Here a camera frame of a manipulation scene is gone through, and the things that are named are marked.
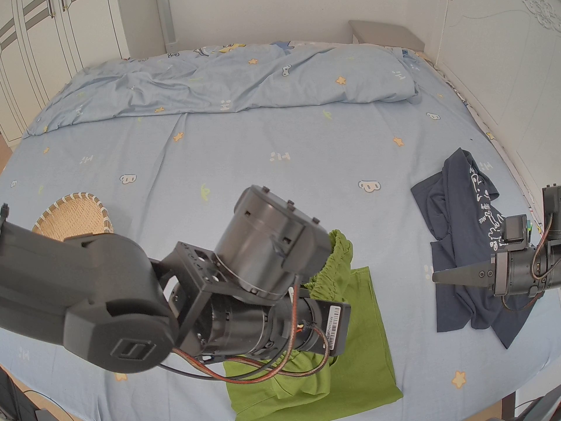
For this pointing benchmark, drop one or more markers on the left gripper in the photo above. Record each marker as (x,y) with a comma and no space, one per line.
(245,327)

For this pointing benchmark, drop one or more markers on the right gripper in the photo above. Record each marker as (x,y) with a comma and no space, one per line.
(521,272)

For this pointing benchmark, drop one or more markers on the green shorts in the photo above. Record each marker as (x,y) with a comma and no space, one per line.
(368,344)

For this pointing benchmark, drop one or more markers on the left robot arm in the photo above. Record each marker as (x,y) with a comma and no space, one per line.
(65,279)

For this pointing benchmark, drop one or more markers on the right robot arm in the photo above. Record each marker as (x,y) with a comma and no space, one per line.
(553,208)

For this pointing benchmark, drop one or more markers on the round woven basket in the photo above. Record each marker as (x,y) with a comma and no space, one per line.
(74,217)

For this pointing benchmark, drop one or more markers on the bed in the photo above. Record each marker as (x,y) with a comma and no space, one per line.
(285,125)

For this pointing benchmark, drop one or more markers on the dark blue T-shirt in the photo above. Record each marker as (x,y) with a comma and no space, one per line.
(464,217)

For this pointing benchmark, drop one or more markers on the pale blue quilt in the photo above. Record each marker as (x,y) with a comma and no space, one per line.
(263,81)

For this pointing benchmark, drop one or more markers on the grey bedside table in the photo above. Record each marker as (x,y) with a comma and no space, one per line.
(381,33)

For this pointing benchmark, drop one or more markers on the white wardrobe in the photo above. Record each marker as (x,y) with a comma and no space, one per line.
(35,59)

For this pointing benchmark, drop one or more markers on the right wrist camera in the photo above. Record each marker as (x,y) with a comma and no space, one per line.
(516,228)

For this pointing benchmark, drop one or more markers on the grey wall duct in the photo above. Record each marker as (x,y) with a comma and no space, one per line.
(165,7)

